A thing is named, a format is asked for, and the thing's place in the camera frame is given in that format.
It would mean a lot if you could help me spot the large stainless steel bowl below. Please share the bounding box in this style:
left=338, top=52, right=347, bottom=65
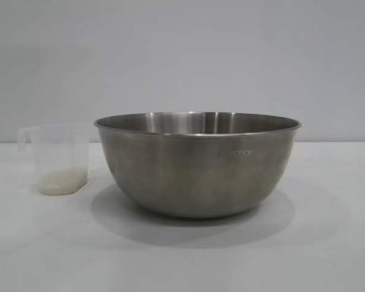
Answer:
left=93, top=111, right=302, bottom=218

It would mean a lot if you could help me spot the clear plastic measuring cup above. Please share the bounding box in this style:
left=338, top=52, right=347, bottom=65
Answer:
left=17, top=123, right=89, bottom=195

